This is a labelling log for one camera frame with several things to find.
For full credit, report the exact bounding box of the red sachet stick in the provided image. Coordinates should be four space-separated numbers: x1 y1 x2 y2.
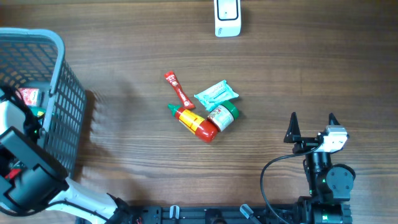
164 71 195 110

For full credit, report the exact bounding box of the left camera cable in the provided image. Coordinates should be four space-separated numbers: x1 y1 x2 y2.
0 198 113 222

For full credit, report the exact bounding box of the teal wet wipes pack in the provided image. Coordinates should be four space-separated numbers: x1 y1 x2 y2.
194 80 239 111

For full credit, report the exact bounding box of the grey plastic mesh basket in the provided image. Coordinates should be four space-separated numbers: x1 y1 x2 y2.
1 28 86 177

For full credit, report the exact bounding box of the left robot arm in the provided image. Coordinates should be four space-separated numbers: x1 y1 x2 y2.
1 85 134 223

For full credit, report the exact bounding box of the white barcode scanner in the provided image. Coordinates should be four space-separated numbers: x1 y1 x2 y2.
213 0 242 37

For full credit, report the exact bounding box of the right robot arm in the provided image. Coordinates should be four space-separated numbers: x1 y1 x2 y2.
284 112 356 224

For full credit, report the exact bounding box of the red sauce bottle green cap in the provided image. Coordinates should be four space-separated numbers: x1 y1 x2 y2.
168 104 218 142

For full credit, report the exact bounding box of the small red box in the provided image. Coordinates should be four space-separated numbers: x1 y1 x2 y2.
18 88 41 106

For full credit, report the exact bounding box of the green lid jar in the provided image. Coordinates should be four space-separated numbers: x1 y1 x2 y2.
207 101 239 132

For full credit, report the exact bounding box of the green glove package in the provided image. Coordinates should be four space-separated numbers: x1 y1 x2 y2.
30 106 54 118

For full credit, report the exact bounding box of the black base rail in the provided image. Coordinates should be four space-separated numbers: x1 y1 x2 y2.
107 204 353 224

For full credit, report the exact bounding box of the right camera cable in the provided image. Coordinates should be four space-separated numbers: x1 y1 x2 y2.
260 142 324 224

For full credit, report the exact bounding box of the camera cable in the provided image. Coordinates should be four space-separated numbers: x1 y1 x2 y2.
260 142 324 224
0 198 113 222

